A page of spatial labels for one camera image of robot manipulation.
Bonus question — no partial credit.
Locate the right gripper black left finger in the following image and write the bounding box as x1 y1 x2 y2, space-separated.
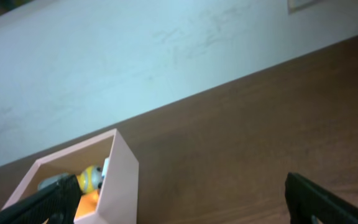
0 175 83 224

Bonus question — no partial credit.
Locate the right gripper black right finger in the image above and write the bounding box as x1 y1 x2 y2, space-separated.
285 172 358 224

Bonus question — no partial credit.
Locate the orange rubber animal toy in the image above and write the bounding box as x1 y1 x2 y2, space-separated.
75 190 99 219

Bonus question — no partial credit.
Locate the yellow ball with eyes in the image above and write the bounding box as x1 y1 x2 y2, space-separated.
76 166 103 194

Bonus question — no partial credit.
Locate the pink cardboard box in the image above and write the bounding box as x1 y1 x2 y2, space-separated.
3 129 139 224

